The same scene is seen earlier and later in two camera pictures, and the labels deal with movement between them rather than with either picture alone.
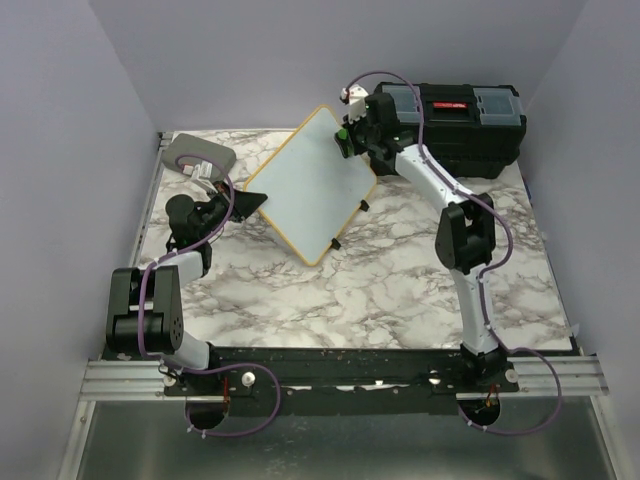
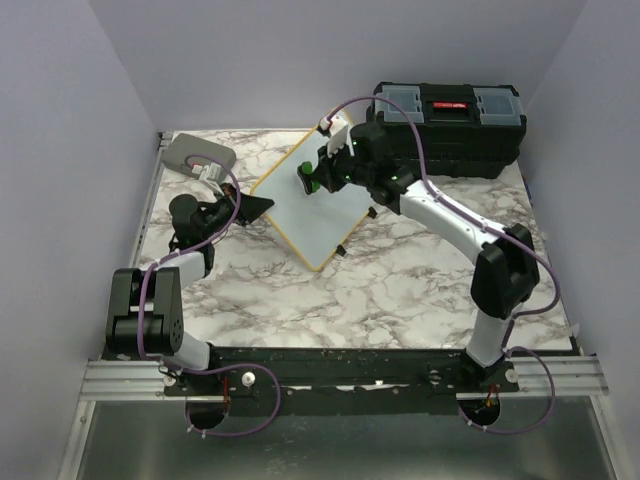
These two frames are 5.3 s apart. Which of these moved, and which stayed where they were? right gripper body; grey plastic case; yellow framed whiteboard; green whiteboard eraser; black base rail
Moved: right gripper body; yellow framed whiteboard; green whiteboard eraser
Stayed: black base rail; grey plastic case
